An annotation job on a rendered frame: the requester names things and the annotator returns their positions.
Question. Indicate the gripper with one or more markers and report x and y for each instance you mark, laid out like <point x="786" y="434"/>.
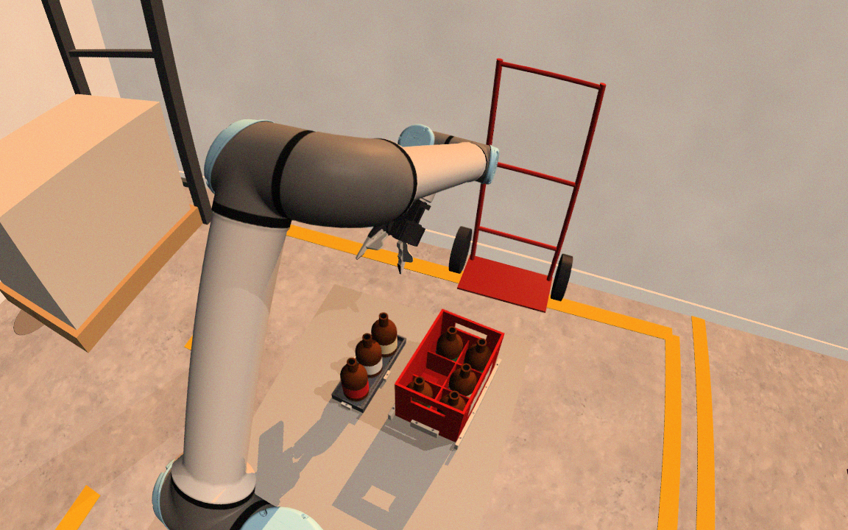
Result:
<point x="409" y="234"/>

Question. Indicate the brown bottle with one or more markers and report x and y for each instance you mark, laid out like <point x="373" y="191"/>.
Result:
<point x="463" y="380"/>
<point x="450" y="344"/>
<point x="478" y="355"/>
<point x="369" y="354"/>
<point x="384" y="332"/>
<point x="354" y="380"/>
<point x="454" y="400"/>
<point x="419" y="385"/>

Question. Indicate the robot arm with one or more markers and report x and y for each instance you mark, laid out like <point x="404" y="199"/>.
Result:
<point x="263" y="175"/>

